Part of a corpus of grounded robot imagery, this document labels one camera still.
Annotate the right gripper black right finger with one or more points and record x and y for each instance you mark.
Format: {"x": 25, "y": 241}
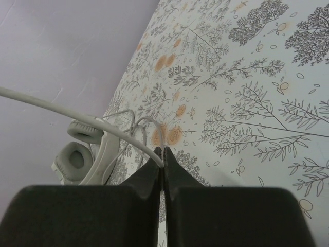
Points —
{"x": 197, "y": 215}

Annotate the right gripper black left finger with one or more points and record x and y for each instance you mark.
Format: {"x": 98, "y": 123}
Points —
{"x": 121, "y": 215}

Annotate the floral table mat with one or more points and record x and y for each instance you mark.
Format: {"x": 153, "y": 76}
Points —
{"x": 239, "y": 91}

